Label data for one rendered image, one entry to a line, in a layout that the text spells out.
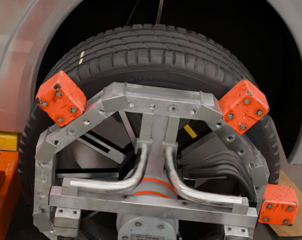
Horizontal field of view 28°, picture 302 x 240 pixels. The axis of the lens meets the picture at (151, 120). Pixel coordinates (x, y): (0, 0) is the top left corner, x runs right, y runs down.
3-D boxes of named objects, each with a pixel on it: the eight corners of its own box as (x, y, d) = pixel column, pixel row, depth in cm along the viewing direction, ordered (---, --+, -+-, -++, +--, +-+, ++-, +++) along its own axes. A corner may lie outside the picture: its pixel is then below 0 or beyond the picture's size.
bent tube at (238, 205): (235, 163, 137) (245, 123, 132) (246, 215, 120) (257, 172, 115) (159, 154, 136) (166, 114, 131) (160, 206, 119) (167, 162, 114)
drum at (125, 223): (172, 209, 152) (180, 163, 145) (174, 268, 133) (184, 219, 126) (117, 203, 151) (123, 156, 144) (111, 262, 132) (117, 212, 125)
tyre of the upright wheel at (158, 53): (275, 18, 153) (18, 24, 154) (293, 55, 132) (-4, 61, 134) (258, 221, 185) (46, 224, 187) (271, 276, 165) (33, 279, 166)
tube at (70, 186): (150, 153, 136) (156, 113, 131) (149, 205, 119) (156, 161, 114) (73, 144, 135) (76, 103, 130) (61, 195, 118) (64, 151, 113)
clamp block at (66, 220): (83, 210, 128) (84, 190, 125) (77, 238, 120) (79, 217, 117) (59, 207, 127) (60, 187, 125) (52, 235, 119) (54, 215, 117)
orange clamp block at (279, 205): (252, 204, 152) (286, 207, 152) (256, 224, 145) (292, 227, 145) (257, 181, 148) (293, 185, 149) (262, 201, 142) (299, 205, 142)
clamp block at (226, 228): (239, 227, 129) (244, 207, 127) (244, 255, 122) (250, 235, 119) (216, 225, 129) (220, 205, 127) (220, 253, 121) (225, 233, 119)
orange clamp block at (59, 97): (88, 96, 137) (62, 68, 134) (85, 113, 130) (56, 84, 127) (65, 113, 139) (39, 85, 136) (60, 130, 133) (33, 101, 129)
